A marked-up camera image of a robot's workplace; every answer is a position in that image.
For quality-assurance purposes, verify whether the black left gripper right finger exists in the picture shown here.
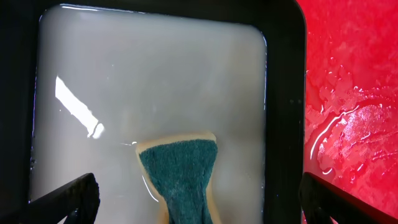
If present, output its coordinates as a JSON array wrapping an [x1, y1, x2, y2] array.
[[298, 172, 397, 224]]

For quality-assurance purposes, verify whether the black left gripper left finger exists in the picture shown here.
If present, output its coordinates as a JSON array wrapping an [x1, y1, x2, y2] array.
[[1, 173, 100, 224]]

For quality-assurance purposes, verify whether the yellow green sponge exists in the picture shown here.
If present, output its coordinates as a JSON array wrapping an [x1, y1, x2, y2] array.
[[136, 131, 221, 223]]

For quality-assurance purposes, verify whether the red plastic tray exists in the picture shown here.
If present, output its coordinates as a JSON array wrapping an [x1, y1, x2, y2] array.
[[298, 0, 397, 217]]

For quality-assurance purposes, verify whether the black water basin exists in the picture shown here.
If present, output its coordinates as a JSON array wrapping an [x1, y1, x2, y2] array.
[[1, 0, 306, 223]]

